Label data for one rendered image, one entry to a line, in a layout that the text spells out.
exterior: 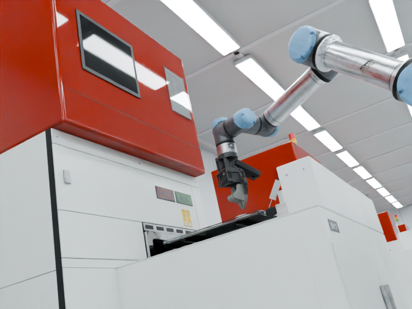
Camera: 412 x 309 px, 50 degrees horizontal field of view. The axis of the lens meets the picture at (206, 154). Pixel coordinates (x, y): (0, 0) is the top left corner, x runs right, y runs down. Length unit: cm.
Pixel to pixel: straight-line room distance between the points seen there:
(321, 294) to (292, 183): 29
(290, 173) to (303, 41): 46
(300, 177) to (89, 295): 64
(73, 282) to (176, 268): 27
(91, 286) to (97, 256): 9
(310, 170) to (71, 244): 66
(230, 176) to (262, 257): 58
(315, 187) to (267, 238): 18
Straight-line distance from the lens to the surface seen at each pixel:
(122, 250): 141
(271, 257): 111
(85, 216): 133
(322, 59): 143
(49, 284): 126
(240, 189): 165
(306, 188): 116
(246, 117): 163
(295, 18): 382
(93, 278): 130
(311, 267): 108
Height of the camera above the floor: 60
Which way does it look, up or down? 21 degrees up
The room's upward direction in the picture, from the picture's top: 12 degrees counter-clockwise
